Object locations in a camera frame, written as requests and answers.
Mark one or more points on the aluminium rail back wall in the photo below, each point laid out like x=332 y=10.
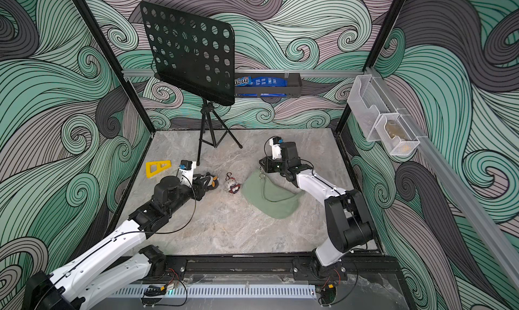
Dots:
x=308 y=73

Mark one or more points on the black corner frame post right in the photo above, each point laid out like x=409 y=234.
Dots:
x=387 y=23

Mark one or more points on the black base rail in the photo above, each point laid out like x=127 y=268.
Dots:
x=296 y=266

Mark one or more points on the red carabiner keyring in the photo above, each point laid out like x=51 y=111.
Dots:
x=231 y=185

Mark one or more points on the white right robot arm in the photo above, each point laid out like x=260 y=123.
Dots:
x=349 y=223

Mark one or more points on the black music stand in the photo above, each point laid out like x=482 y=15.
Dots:
x=195 y=54

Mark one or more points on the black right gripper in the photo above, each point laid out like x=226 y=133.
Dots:
x=268 y=164

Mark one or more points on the clear plastic wall bin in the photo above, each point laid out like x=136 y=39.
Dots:
x=378 y=118

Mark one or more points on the green corduroy bag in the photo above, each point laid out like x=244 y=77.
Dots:
x=272 y=200

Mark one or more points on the penguin plush toy decoration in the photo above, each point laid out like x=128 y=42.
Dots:
x=211 y=182

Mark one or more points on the blue snack package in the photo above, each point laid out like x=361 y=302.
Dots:
x=261 y=82

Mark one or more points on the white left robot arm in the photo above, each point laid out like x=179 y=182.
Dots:
x=92 y=277

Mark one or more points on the black corner frame post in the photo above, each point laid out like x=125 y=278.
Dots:
x=387 y=23
x=99 y=37

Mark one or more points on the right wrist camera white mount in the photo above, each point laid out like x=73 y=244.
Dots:
x=275 y=144

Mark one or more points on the black corner frame post left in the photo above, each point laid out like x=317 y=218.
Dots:
x=99 y=37

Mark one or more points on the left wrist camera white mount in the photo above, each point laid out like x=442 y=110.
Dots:
x=185 y=172

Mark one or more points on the yellow plastic triangle frame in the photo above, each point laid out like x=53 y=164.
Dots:
x=153 y=168

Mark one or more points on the white slotted cable duct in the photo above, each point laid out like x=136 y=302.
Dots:
x=242 y=291

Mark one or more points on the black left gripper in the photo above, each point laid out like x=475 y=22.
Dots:
x=198 y=191

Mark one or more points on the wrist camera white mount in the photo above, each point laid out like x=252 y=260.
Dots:
x=275 y=144
x=185 y=172

